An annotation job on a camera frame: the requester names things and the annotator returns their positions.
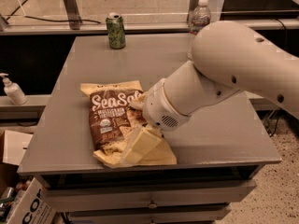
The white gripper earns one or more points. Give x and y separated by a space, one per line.
159 106

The brown sea salt chip bag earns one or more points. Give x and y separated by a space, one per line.
112 121

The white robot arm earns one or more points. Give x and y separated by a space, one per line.
227 58

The clear plastic water bottle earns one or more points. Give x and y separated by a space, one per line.
201 17

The white pump dispenser bottle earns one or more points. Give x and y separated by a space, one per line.
13 91

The grey drawer cabinet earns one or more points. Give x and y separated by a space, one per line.
219 150

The green soda can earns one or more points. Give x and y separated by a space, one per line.
115 31

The open brown cardboard box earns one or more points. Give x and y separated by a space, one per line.
12 148

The white cardboard box with print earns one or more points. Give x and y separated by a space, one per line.
29 208

